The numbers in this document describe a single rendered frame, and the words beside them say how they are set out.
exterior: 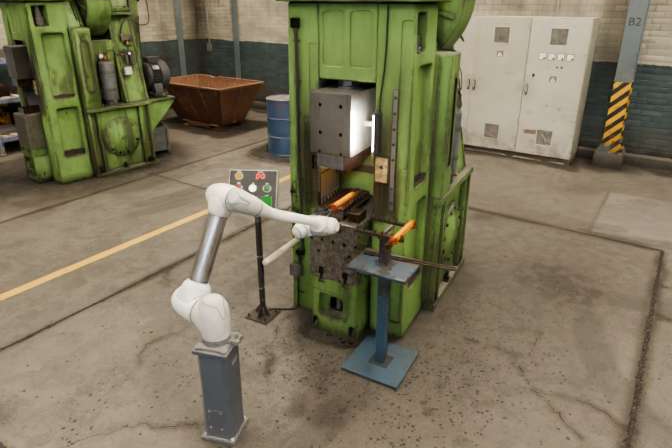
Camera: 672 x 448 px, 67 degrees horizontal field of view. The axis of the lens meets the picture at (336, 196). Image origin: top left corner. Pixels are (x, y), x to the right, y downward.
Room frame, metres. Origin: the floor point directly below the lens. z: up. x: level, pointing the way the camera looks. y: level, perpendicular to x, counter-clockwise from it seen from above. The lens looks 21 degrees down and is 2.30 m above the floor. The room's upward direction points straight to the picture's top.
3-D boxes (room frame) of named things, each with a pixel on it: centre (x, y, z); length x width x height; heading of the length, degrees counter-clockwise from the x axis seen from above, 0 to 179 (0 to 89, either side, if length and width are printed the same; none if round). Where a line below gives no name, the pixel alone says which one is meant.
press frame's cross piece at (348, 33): (3.51, -0.17, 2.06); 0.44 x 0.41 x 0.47; 152
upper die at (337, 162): (3.40, -0.06, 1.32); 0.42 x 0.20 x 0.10; 152
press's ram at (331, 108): (3.38, -0.10, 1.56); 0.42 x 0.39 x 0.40; 152
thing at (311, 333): (3.17, 0.06, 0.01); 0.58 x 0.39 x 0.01; 62
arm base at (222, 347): (2.26, 0.61, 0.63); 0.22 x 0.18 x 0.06; 76
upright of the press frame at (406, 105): (3.35, -0.46, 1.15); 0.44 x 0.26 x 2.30; 152
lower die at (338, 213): (3.40, -0.06, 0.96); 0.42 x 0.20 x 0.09; 152
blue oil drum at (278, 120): (8.05, 0.82, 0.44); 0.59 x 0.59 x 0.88
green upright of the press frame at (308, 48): (3.67, 0.13, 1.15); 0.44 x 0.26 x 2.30; 152
